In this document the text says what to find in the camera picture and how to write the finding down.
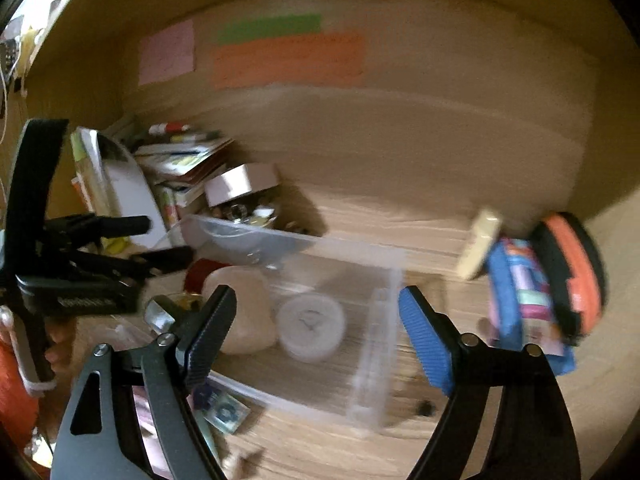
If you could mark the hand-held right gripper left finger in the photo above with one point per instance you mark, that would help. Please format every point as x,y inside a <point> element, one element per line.
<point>212,330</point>

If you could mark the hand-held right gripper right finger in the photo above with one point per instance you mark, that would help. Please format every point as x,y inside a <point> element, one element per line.
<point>425,345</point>

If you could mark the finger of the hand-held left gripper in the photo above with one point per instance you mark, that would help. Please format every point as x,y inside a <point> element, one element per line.
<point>120,225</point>
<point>160,260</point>

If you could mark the small black clip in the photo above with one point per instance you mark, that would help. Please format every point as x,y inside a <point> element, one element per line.
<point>425,407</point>

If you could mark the flower print tile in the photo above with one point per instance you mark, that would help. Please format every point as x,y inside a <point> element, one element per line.
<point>225,412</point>

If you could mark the clear plastic container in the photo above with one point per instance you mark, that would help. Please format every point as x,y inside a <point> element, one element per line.
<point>350,270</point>

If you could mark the wooden desktop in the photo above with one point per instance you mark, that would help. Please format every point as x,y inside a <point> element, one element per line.
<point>310,450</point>

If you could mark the person's left hand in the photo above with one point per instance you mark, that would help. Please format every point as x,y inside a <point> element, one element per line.
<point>60,347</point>

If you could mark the beige egg-shaped object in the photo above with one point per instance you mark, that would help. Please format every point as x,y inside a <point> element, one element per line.
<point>245,310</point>

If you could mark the red round object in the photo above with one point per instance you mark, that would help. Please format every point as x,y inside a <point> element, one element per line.
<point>200,272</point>

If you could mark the green orange booklet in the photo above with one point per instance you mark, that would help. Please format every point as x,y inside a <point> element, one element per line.
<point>85,175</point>

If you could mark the stack of books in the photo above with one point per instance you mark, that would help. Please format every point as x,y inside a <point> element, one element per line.
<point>185,155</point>

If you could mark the shiny metal trinkets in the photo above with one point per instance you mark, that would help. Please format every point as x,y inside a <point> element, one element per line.
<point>245,212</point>

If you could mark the white round roll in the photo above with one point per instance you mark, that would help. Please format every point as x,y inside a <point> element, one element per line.
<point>310,325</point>

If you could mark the blue patchwork pouch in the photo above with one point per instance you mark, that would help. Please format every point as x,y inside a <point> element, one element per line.
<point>520,305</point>

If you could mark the pale pink sheet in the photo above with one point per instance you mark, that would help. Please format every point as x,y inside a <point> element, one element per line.
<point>145,410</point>

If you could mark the red white marker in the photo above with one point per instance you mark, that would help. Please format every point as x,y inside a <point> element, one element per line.
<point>170,127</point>

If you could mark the white cardboard box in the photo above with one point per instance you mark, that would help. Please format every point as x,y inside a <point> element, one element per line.
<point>240,182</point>

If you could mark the cream lotion bottle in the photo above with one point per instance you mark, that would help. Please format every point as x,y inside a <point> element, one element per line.
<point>480,245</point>

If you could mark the orange black round case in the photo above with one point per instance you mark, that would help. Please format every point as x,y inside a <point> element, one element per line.
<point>575,275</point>

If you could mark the pink sticky note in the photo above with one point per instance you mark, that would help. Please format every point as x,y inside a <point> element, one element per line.
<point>167,52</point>

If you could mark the orange sticky note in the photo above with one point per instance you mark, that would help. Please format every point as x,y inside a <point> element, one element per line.
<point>287,60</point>

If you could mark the green sticky note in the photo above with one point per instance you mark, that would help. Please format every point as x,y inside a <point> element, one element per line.
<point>270,29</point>

